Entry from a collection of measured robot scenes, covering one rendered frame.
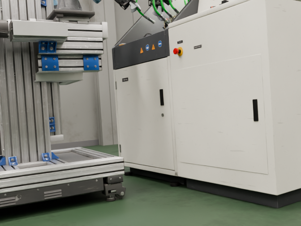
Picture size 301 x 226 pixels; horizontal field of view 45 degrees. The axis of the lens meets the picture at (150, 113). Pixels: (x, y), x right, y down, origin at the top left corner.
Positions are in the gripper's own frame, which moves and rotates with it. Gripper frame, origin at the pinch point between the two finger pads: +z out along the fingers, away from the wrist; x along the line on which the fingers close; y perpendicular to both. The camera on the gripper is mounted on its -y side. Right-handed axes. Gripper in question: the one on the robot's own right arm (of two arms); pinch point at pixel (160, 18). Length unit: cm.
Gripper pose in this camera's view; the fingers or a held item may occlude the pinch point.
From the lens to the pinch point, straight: 266.0
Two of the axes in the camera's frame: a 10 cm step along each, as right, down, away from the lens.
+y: -8.2, 0.6, -5.6
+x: 5.6, -0.2, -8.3
